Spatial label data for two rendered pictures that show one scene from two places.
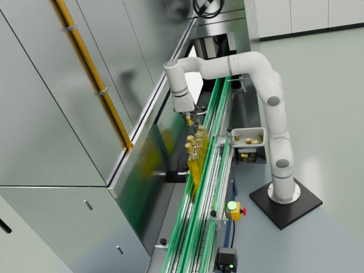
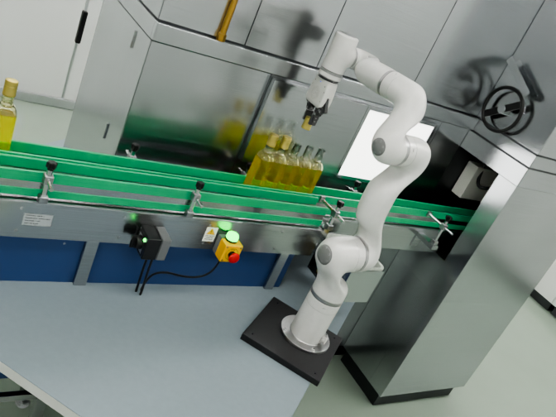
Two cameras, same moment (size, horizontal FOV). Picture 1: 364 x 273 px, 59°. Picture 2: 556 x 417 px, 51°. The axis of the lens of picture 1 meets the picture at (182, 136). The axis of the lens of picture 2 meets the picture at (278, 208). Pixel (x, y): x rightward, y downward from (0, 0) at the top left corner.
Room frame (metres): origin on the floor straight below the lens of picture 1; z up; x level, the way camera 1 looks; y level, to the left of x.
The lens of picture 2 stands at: (-0.49, -0.99, 1.96)
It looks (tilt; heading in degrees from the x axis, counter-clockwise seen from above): 24 degrees down; 25
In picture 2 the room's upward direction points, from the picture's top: 25 degrees clockwise
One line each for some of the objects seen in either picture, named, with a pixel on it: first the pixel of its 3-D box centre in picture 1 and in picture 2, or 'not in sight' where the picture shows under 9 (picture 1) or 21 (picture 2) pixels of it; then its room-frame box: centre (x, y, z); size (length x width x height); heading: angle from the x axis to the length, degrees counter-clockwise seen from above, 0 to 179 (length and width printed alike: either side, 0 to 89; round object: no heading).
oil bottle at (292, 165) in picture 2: (199, 153); (281, 179); (1.38, -0.06, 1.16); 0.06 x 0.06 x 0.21; 65
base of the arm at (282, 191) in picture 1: (283, 181); (315, 315); (1.23, -0.48, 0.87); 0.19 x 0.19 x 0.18
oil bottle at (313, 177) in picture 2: (203, 140); (305, 184); (1.49, -0.11, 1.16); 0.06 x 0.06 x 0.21; 65
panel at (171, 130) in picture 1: (183, 99); (345, 140); (1.73, -0.08, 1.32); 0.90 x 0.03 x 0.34; 155
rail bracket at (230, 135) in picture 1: (227, 136); (331, 211); (1.49, -0.26, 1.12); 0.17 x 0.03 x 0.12; 65
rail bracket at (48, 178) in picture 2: not in sight; (48, 186); (0.52, 0.15, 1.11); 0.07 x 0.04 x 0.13; 65
